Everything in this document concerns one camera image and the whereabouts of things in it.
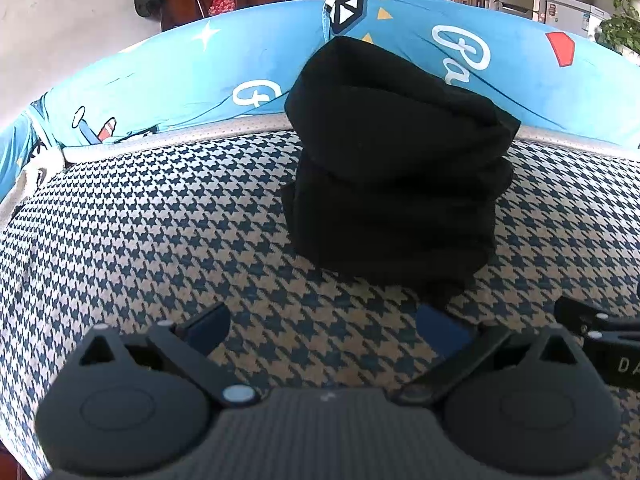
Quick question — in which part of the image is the leafy potted plant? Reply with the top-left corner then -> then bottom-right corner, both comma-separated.
597,0 -> 640,56

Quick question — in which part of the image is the houndstooth sofa seat cushion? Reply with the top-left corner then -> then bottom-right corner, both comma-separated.
0,115 -> 640,480

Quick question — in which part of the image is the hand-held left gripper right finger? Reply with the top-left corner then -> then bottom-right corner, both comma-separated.
392,305 -> 591,408

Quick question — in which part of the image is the blue printed sofa cover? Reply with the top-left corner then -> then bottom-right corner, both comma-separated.
0,0 -> 640,186

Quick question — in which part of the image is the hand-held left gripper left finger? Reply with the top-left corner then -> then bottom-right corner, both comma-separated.
77,302 -> 258,408

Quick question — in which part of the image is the black shirt with red print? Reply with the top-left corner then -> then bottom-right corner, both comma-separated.
281,36 -> 522,311

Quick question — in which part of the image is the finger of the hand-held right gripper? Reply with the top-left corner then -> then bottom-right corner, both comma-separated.
554,296 -> 640,337

